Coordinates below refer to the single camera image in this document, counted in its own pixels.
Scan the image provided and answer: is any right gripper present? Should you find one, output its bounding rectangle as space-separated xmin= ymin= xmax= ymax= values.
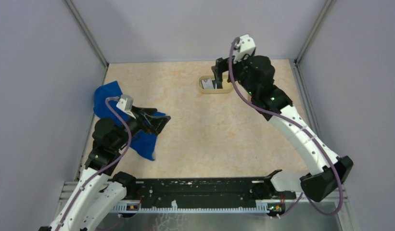
xmin=211 ymin=52 xmax=257 ymax=97

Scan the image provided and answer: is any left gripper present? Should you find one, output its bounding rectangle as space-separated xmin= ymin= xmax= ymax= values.
xmin=112 ymin=105 xmax=171 ymax=150

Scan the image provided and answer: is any beige oval tray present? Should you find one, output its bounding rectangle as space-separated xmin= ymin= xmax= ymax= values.
xmin=197 ymin=76 xmax=234 ymax=94

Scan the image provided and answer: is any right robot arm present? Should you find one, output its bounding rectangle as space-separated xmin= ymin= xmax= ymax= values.
xmin=211 ymin=55 xmax=354 ymax=202

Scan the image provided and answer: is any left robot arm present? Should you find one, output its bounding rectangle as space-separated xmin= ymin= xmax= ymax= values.
xmin=39 ymin=107 xmax=171 ymax=231

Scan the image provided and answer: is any white card in tray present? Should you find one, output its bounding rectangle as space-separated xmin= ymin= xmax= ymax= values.
xmin=201 ymin=78 xmax=215 ymax=90

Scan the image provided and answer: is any blue cloth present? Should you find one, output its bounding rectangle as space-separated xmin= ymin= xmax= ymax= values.
xmin=93 ymin=81 xmax=166 ymax=161

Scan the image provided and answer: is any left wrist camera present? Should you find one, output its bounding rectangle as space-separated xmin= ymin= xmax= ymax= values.
xmin=116 ymin=94 xmax=135 ymax=118

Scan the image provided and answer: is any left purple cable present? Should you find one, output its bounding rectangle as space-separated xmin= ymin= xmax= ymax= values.
xmin=53 ymin=97 xmax=132 ymax=231

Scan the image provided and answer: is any aluminium frame rail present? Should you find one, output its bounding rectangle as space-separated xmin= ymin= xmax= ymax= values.
xmin=58 ymin=180 xmax=349 ymax=214

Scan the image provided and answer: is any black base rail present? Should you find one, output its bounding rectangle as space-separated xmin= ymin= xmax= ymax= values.
xmin=124 ymin=177 xmax=296 ymax=209

